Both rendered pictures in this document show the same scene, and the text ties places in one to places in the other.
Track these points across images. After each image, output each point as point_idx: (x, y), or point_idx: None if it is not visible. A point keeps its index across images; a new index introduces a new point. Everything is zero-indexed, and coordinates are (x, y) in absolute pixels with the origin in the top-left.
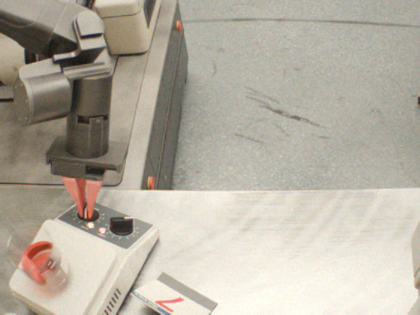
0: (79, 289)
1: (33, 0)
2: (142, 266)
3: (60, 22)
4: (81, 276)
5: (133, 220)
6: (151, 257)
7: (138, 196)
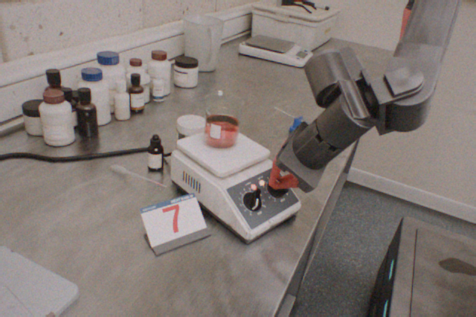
0: (201, 149)
1: (433, 35)
2: (222, 222)
3: (405, 60)
4: (210, 152)
5: (261, 218)
6: (230, 233)
7: (296, 245)
